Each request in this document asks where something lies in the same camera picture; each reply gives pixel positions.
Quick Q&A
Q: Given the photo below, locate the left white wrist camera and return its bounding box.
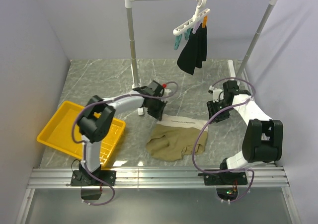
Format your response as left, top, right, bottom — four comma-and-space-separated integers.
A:
161, 83, 172, 97

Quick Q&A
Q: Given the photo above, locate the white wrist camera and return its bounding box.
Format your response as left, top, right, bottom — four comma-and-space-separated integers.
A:
208, 86, 224, 103
161, 83, 172, 97

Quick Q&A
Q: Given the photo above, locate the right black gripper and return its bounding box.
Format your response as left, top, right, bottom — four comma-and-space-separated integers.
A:
207, 99, 234, 125

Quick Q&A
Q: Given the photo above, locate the aluminium mounting rail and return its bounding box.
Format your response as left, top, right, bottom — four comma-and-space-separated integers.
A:
17, 164, 301, 224

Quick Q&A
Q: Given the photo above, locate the khaki underwear white waistband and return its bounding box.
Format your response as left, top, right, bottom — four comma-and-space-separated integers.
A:
146, 114, 208, 162

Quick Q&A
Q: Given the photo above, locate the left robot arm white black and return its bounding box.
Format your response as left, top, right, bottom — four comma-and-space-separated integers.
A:
72, 80, 166, 185

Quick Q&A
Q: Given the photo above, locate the black hanging underwear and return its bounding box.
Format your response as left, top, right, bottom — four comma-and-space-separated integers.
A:
177, 23, 207, 75

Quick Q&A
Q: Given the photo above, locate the purple clothes clip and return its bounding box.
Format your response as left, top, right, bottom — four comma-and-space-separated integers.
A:
192, 21, 201, 34

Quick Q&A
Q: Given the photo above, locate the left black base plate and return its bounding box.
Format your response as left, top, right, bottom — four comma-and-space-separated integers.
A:
70, 170, 116, 187

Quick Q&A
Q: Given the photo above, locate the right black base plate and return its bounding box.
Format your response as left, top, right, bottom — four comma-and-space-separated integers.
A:
198, 170, 248, 186

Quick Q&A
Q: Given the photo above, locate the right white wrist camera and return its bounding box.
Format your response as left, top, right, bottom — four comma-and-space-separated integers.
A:
208, 86, 224, 103

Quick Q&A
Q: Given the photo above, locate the white clip hanger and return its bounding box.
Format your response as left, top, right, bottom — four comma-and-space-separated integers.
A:
173, 0, 210, 36

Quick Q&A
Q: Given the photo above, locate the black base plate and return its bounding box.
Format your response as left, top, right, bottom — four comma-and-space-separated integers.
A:
198, 170, 248, 186
70, 170, 116, 187

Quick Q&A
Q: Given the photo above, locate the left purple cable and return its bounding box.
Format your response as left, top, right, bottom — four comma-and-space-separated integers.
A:
71, 81, 179, 206

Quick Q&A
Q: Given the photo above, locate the yellow plastic tray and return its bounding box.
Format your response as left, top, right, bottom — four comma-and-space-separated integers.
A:
37, 101, 126, 168

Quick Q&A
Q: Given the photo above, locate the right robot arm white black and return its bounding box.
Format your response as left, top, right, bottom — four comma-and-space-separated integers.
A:
204, 80, 283, 184

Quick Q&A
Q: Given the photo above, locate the teal clothes clip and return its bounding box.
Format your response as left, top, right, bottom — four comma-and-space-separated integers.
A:
174, 28, 191, 50

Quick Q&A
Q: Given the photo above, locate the orange clothes clip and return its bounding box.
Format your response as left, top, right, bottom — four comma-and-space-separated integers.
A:
202, 16, 207, 28

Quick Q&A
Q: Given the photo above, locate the silver white clothes rack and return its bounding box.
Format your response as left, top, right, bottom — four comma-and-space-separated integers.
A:
122, 0, 284, 116

